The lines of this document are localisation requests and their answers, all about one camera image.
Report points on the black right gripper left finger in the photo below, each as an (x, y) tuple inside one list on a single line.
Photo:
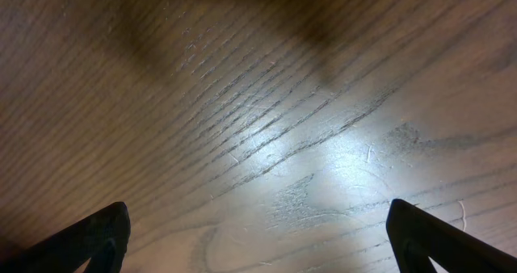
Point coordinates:
[(100, 241)]

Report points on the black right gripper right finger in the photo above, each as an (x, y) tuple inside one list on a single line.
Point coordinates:
[(419, 239)]

